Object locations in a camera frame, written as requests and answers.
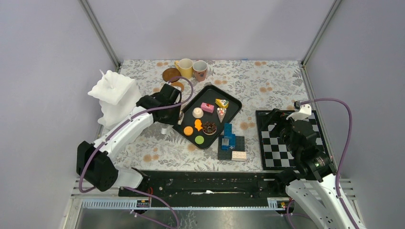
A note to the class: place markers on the black white checkerboard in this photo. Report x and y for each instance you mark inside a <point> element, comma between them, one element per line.
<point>274,153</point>

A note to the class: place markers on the black lego baseplate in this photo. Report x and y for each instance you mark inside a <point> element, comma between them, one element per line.
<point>227,154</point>

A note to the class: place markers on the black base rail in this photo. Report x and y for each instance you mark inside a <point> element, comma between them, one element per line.
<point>212,189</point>

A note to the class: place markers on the pink patterned mug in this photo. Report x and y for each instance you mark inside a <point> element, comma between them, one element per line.
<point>200,69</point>

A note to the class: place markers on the black serving tray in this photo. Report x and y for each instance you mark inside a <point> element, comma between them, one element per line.
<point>208,95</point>

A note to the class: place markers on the dark brown round coaster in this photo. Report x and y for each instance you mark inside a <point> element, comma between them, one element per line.
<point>171,75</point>

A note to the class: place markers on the blue lego block stack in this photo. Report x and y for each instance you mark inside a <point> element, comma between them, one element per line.
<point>229,139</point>

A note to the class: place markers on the yellow cake slice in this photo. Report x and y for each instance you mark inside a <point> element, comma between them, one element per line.
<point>222,103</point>

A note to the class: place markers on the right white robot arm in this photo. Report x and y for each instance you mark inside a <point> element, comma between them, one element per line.
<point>313,186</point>

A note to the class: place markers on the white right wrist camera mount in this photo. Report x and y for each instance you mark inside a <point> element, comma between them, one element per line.
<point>303,111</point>

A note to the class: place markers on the light brown round coaster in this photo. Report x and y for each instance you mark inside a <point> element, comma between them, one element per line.
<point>179,86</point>

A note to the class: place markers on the green round cookie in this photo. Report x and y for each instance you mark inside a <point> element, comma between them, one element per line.
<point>199,139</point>

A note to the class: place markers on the white strawberry cake slice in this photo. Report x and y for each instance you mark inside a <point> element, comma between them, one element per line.
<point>221,113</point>

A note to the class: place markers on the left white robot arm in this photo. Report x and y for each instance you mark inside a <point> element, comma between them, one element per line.
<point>95,160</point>

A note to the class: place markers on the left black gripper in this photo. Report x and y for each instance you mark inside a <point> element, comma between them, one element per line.
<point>174,120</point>

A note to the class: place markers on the pink square cake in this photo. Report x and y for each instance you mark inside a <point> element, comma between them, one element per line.
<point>207,107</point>

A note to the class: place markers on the white tiered dessert stand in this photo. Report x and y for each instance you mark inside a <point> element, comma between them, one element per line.
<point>117,95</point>

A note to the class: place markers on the silver tongs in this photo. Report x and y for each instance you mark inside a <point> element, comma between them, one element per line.
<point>166,127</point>

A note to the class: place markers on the orange fish biscuit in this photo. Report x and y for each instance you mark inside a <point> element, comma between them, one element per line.
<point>198,124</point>

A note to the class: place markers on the yellow mug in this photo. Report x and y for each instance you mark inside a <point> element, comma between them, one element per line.
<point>184,66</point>

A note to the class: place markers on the chocolate sprinkle donut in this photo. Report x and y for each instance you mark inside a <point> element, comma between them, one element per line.
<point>209,128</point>

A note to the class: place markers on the beige lego brick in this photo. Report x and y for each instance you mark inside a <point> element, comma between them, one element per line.
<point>239,156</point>

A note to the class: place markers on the orange round biscuit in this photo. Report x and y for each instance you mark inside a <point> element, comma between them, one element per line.
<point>188,130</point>

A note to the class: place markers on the white cream puff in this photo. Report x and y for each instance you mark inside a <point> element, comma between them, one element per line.
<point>197,113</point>

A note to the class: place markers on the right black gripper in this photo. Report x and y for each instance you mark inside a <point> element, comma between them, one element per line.
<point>276,116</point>

